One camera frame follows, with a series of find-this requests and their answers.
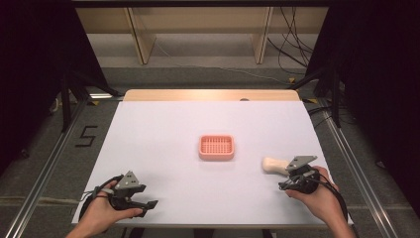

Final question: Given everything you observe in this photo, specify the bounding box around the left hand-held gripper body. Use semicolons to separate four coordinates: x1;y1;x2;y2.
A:
106;170;148;211

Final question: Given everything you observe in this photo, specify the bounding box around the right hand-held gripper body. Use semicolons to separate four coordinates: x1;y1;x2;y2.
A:
284;155;321;195

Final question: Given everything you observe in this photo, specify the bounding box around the pink slotted plastic basket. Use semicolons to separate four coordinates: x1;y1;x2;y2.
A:
198;134;236;163

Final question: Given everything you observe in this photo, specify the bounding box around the person's right hand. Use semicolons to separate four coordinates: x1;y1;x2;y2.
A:
284;165;347;226

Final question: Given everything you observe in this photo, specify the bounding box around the person's left hand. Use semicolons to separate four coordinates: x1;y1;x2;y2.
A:
76;189;144;233

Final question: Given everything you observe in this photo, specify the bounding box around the white table sheet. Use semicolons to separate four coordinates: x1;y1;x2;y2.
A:
71;100;355;230

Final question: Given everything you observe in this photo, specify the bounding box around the black metal stand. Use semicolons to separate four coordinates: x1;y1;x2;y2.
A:
58;67;121;134
287;64;343;129

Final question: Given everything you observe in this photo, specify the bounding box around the light wooden table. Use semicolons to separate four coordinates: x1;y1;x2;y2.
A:
123;88;301;102

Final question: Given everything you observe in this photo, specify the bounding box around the black curtain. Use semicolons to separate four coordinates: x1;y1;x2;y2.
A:
0;0;110;177
305;0;420;209

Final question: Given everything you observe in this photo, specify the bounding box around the light wooden background desk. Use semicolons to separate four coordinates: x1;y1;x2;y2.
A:
75;6;330;66

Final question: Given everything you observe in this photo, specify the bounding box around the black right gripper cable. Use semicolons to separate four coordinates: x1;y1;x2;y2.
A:
316;169;350;223

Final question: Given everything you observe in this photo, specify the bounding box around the aluminium floor rail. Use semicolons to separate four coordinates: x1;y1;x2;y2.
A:
316;98;401;238
3;98;89;238

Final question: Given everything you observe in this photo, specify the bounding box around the thin white floor cable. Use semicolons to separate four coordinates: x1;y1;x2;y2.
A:
154;39;292;86

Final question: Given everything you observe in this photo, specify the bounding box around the bundle of black floor cables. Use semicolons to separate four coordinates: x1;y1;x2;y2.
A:
266;6;315;76

